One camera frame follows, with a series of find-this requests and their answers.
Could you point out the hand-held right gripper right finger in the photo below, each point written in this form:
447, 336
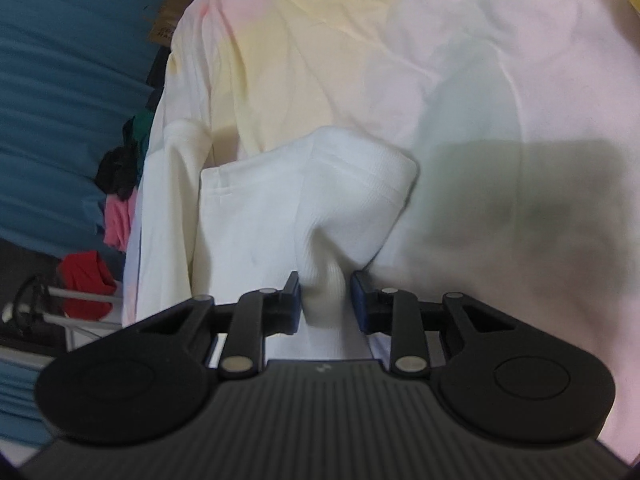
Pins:
358, 305

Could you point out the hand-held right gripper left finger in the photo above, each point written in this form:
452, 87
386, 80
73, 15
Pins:
295, 305

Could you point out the white ribbed garment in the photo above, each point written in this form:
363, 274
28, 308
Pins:
260, 220

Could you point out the pink cloth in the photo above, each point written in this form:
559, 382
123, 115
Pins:
120, 222

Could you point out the red cloth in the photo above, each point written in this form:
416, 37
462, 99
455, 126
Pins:
86, 282

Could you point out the black cloth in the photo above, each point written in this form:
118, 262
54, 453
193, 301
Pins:
118, 169

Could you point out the pastel tie-dye bed sheet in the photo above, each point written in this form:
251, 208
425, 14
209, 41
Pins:
400, 85

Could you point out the green cloth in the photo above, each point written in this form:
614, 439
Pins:
143, 132

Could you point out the white metal rack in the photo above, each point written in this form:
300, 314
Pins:
60, 312

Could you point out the blue curtain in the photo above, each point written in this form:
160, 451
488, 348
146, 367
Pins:
60, 110

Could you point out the cardboard box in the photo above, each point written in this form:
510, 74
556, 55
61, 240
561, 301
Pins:
167, 17

